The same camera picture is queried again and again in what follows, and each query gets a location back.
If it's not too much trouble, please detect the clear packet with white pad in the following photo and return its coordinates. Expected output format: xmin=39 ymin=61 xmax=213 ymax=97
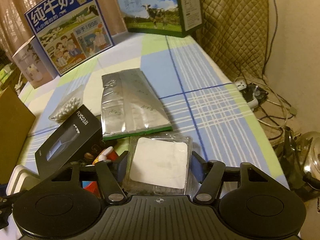
xmin=123 ymin=132 xmax=193 ymax=196

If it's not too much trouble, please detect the black shaver box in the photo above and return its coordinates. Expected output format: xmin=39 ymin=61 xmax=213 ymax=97
xmin=35 ymin=105 xmax=102 ymax=180

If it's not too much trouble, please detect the red white plush toy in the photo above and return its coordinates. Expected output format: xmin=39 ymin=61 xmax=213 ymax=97
xmin=92 ymin=146 xmax=119 ymax=165

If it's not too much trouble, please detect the silver foil pouch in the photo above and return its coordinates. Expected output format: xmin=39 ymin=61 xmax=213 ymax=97
xmin=100 ymin=68 xmax=172 ymax=141

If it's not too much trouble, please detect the checked bed sheet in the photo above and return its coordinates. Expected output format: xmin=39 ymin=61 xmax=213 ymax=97
xmin=18 ymin=33 xmax=287 ymax=185

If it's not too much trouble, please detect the bag of cotton swabs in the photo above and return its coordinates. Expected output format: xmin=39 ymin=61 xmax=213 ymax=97
xmin=48 ymin=85 xmax=85 ymax=124

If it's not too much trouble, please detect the white power strip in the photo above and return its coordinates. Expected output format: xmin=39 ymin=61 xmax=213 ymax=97
xmin=234 ymin=80 xmax=258 ymax=110

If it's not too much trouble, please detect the metal kettle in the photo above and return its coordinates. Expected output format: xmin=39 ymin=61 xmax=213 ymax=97
xmin=280 ymin=127 xmax=319 ymax=202

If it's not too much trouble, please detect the brown cardboard box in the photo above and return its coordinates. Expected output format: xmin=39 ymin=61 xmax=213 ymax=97
xmin=0 ymin=87 xmax=35 ymax=184

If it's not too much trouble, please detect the white appliance box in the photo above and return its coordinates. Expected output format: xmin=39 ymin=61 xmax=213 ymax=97
xmin=12 ymin=36 xmax=57 ymax=89

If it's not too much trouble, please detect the blue milk carton box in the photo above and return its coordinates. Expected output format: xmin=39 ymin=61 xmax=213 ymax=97
xmin=24 ymin=0 xmax=114 ymax=76

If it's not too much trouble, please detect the quilted beige chair cover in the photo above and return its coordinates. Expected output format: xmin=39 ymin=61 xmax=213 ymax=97
xmin=196 ymin=0 xmax=269 ymax=80

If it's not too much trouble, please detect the light blue cow milk box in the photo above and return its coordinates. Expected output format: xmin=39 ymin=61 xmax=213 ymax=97
xmin=117 ymin=0 xmax=202 ymax=37

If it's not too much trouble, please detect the black power cable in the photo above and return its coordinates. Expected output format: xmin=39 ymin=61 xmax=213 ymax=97
xmin=260 ymin=0 xmax=279 ymax=81

